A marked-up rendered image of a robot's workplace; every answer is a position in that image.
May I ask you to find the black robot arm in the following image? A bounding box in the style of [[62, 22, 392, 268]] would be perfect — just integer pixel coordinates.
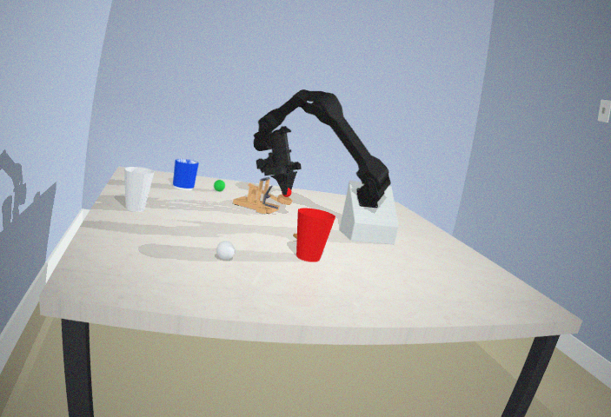
[[253, 89, 391, 208]]

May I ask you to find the green ball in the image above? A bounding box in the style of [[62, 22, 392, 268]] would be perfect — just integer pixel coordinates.
[[213, 180, 225, 191]]

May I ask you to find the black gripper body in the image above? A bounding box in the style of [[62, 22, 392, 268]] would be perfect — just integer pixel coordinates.
[[263, 147, 302, 175]]

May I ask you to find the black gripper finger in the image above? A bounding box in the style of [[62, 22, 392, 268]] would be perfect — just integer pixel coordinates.
[[270, 173, 289, 195], [288, 171, 297, 189]]

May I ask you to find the red plastic cup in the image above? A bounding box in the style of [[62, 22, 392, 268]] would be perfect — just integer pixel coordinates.
[[296, 208, 335, 262]]

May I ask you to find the white ball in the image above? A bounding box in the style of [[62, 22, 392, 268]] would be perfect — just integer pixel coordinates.
[[216, 241, 235, 261]]

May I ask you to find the grey paper cup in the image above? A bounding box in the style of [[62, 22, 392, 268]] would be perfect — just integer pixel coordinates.
[[124, 167, 155, 212]]

